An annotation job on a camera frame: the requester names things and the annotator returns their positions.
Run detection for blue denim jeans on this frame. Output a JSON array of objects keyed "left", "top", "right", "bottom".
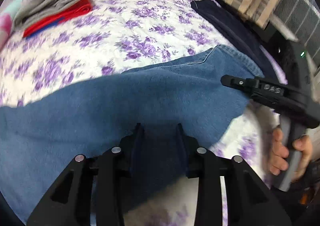
[{"left": 1, "top": 45, "right": 263, "bottom": 222}]

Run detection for right hand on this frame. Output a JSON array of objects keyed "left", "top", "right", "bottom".
[{"left": 268, "top": 127, "right": 314, "bottom": 183}]

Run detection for dark navy garment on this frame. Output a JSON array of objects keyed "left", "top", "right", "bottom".
[{"left": 191, "top": 0, "right": 277, "bottom": 80}]

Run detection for grey mesh cooler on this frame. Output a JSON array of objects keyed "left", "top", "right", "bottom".
[{"left": 270, "top": 0, "right": 319, "bottom": 72}]

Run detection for purple floral bed sheet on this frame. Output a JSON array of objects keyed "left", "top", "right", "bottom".
[{"left": 1, "top": 0, "right": 279, "bottom": 225}]

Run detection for teal pink floral blanket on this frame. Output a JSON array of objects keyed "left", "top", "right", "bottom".
[{"left": 0, "top": 0, "right": 27, "bottom": 49}]

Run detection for folded red blue garment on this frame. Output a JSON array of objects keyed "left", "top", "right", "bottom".
[{"left": 23, "top": 0, "right": 93, "bottom": 38}]

